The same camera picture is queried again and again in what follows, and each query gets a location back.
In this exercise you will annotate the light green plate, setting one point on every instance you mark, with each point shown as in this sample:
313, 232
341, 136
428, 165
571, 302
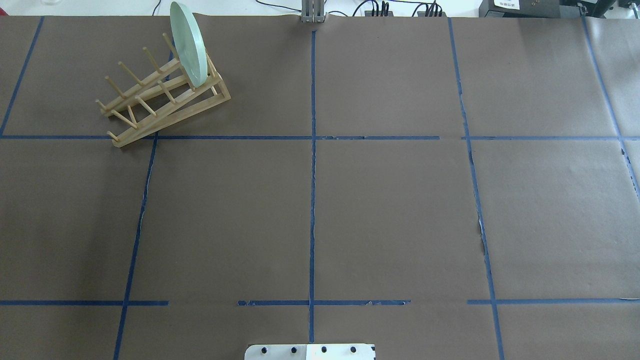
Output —
188, 41

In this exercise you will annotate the white mounting plate with bolts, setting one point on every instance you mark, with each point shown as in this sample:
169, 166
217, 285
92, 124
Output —
311, 351

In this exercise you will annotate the blue tape line lengthwise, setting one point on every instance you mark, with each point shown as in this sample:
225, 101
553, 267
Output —
135, 240
475, 200

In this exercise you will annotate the wooden dish rack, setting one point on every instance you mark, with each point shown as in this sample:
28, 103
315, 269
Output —
165, 97

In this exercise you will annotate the brown paper table cover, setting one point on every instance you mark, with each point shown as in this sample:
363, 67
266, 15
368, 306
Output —
229, 220

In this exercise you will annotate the black cable cluster right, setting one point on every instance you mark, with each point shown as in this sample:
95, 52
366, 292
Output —
428, 10

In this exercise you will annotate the blue tape line crosswise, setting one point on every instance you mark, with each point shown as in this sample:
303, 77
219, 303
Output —
554, 301
329, 138

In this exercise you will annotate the near blue tape line crosswise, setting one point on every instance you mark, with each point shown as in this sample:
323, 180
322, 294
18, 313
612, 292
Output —
554, 301

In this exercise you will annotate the black equipment box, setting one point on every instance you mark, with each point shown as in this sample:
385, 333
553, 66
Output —
546, 9

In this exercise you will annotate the right blue tape line lengthwise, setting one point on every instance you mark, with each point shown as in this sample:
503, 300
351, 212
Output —
475, 200

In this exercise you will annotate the far right blue tape line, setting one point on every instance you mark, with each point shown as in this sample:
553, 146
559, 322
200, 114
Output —
607, 90

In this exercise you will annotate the blue tape line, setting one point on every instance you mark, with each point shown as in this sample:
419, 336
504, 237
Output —
607, 90
313, 161

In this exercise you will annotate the grey metal post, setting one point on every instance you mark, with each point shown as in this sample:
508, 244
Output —
313, 11

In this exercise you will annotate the centre blue tape line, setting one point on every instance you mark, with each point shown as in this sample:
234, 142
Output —
313, 161

